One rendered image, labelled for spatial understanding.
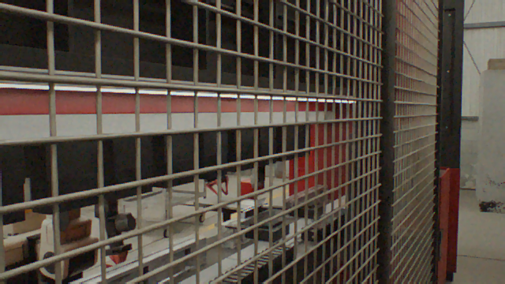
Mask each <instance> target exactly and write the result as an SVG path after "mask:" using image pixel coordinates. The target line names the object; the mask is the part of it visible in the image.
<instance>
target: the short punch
mask: <svg viewBox="0 0 505 284"><path fill-rule="evenodd" d="M264 181H265V166H258V186H261V185H263V184H264ZM250 183H251V184H252V188H254V168H252V169H250Z"/></svg>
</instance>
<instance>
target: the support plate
mask: <svg viewBox="0 0 505 284"><path fill-rule="evenodd" d="M233 198H236V197H230V196H222V202H223V201H227V200H231V199H233ZM217 203H218V196H211V197H208V198H205V199H202V200H199V205H205V206H211V205H214V204H217ZM228 205H229V206H228ZM228 205H226V206H223V208H229V209H235V210H237V205H236V204H235V203H233V204H232V205H230V204H228ZM247 207H249V205H242V204H241V209H244V208H247Z"/></svg>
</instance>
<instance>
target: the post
mask: <svg viewBox="0 0 505 284"><path fill-rule="evenodd" d="M381 14H383V15H384V17H382V16H381V32H383V34H381V42H380V49H382V50H383V52H382V51H381V52H380V65H381V66H383V68H381V81H380V83H383V85H380V100H383V102H380V117H383V118H382V119H380V134H381V133H382V134H383V135H382V136H380V151H382V152H380V159H379V167H382V168H381V169H380V170H379V184H380V183H381V185H380V186H379V197H378V200H380V202H379V203H377V218H378V217H380V218H378V219H377V233H380V234H379V235H378V236H377V239H376V249H378V248H379V250H378V251H377V252H376V265H377V264H379V266H378V267H377V269H376V281H377V280H379V281H378V283H377V284H389V280H390V266H391V196H392V160H393V124H394V89H395V18H396V0H382V2H381ZM378 200H377V201H378Z"/></svg>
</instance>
